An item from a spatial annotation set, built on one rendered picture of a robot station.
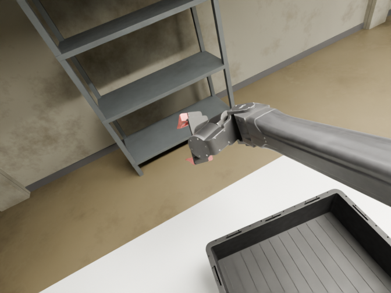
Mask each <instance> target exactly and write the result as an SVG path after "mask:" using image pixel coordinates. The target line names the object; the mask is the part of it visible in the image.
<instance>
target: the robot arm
mask: <svg viewBox="0 0 391 293"><path fill-rule="evenodd" d="M184 122H186V123H185V124H183V123H184ZM188 125H189V128H190V132H191V137H190V138H189V139H188V145H189V148H190V150H191V154H192V158H188V159H186V160H187V161H189V162H190V163H192V164H193V165H197V164H200V163H204V162H208V161H210V160H212V159H213V157H212V155H217V154H218V153H220V152H221V151H222V150H223V149H224V148H225V147H227V146H228V145H233V144H234V143H235V142H236V141H237V142H238V144H245V145H246V146H251V147H253V148H255V147H256V146H258V147H260V148H262V149H264V148H266V149H270V150H273V151H275V152H277V153H280V154H282V155H284V156H286V157H288V158H290V159H292V160H294V161H296V162H299V163H301V164H302V165H304V166H307V167H309V168H310V169H313V170H315V171H317V172H319V173H321V174H323V175H325V176H327V177H329V178H331V179H333V180H335V181H338V182H340V183H342V184H344V185H346V186H348V187H350V188H352V189H354V190H356V191H358V192H360V193H362V194H364V195H366V196H368V197H370V198H372V199H374V200H377V201H379V202H381V203H383V204H385V205H387V206H389V207H391V138H386V137H381V136H378V135H373V134H368V133H363V132H360V131H355V130H350V129H347V128H342V127H337V126H332V125H328V124H323V123H318V122H314V121H310V120H306V119H301V118H297V117H293V116H289V115H287V114H284V113H282V112H281V111H279V110H278V109H275V108H270V106H269V105H266V104H262V103H254V102H250V103H243V104H239V105H235V106H233V107H232V108H231V109H230V110H226V111H224V112H222V113H220V114H218V115H216V116H214V117H212V118H211V119H209V120H208V118H207V116H202V114H201V112H200V111H199V112H188V113H182V114H180V115H179V123H178V125H177V129H179V128H183V127H186V126H188Z"/></svg>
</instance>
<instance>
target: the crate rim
mask: <svg viewBox="0 0 391 293"><path fill-rule="evenodd" d="M335 194H337V195H338V196H340V197H341V199H342V200H344V201H345V203H347V204H348V205H349V207H351V208H352V210H354V211H355V212H356V214H358V215H359V217H360V218H362V219H363V221H365V222H366V224H367V225H368V226H369V227H370V228H371V229H372V230H373V231H374V232H375V233H376V234H377V235H378V236H379V237H380V238H381V239H382V240H383V241H384V242H385V243H386V244H387V245H388V246H389V247H390V248H391V238H390V237H389V236H388V235H387V234H386V233H385V232H384V231H383V230H382V229H381V228H380V227H379V226H378V225H377V224H376V223H375V222H374V221H373V220H372V219H371V218H370V217H369V216H368V215H367V214H365V213H364V212H363V211H362V210H361V209H360V208H359V207H358V206H357V205H356V204H355V203H354V202H353V201H352V200H351V199H350V198H349V197H348V196H347V195H346V194H345V193H344V192H343V191H341V190H339V189H331V190H329V191H326V192H324V193H322V194H319V195H317V196H315V197H312V198H310V199H308V200H306V201H303V202H301V203H298V204H296V205H294V206H291V207H289V208H287V209H285V210H282V211H280V212H278V213H275V214H273V215H271V216H268V217H266V218H264V219H261V220H259V221H257V222H255V223H252V224H250V225H247V226H245V227H243V228H240V229H238V230H236V231H234V232H232V233H229V234H226V235H224V236H222V237H220V238H217V239H215V240H213V241H211V242H209V243H207V245H206V247H205V251H206V253H207V256H208V260H209V263H210V266H211V269H212V272H213V275H214V278H215V281H216V284H217V287H218V290H219V293H226V290H225V287H224V284H223V282H222V279H221V275H220V273H219V270H218V267H217V265H216V261H215V259H214V256H213V253H212V251H211V249H212V248H213V247H215V246H217V245H220V244H222V243H224V242H226V241H229V240H231V239H234V238H236V237H238V236H240V235H243V234H245V233H247V232H249V231H252V230H254V229H256V228H259V227H261V226H264V225H266V224H268V223H270V222H272V221H275V220H277V219H280V218H282V217H284V216H287V215H289V214H291V213H293V212H296V211H298V210H300V209H302V208H305V207H307V206H310V205H312V204H314V203H316V202H319V201H321V200H323V199H326V198H328V197H330V196H332V195H335Z"/></svg>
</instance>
